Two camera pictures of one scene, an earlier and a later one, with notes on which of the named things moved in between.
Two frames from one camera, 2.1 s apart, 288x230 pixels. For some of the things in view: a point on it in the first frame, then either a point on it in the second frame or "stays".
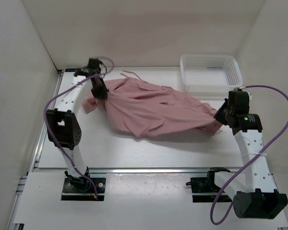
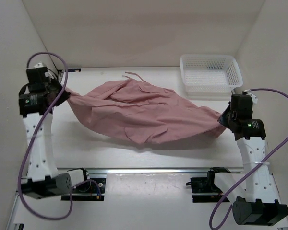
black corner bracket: (72, 70) stays
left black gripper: (102, 94) -> (64, 97)
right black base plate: (203, 185) stays
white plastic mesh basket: (204, 74) stays
